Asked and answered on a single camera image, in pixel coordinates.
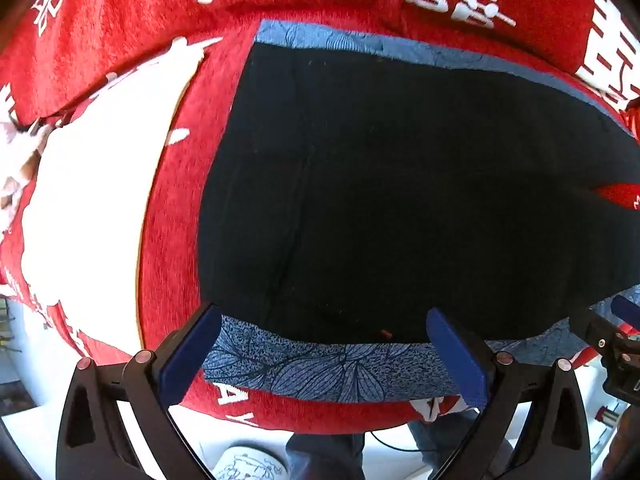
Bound white printed mug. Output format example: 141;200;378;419
216;446;290;480

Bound black pants with blue waistband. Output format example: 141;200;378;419
196;19;640;405

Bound black cable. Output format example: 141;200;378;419
367;430;418;453

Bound person's leg in jeans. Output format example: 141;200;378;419
406;406;517;480
284;431;367;480

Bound red printed blanket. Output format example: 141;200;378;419
0;0;640;433

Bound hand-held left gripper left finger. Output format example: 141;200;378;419
55;302;223;480

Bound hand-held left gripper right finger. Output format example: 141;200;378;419
426;306;594;480

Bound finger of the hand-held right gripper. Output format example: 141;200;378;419
611;295;640;332
569;308;621;352

